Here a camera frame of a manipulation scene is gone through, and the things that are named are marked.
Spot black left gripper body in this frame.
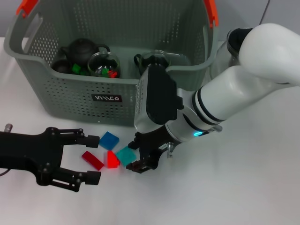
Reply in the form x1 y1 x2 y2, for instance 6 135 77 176
0 127 65 187

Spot bright red slope brick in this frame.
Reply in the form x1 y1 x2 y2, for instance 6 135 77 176
106 150 121 169

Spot blue square toy tile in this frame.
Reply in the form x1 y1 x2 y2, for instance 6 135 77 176
99 131 120 150

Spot glass carafe black handle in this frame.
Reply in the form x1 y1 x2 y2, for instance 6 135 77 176
210 27 254 82

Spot glass teacup black base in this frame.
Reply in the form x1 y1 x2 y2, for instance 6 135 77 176
87 52 121 79
133 52 171 75

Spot teal square toy tile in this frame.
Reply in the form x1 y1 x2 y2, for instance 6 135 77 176
116 146 137 167

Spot dark red toy brick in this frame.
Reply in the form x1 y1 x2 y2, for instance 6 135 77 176
81 151 105 171

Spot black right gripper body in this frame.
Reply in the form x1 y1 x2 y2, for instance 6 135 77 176
135 126 175 169

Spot dark clay teapot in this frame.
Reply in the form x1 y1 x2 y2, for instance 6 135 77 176
60 38 110 68

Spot right gripper cable metal plugs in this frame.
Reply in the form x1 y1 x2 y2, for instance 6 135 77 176
166 125 223 159

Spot dark clay teacup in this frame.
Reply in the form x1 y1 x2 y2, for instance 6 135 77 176
51 59 72 75

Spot thin grey wall cable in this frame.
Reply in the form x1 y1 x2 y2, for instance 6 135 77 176
259 0 270 25

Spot grey perforated storage bin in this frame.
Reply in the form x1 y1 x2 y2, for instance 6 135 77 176
4 0 220 128

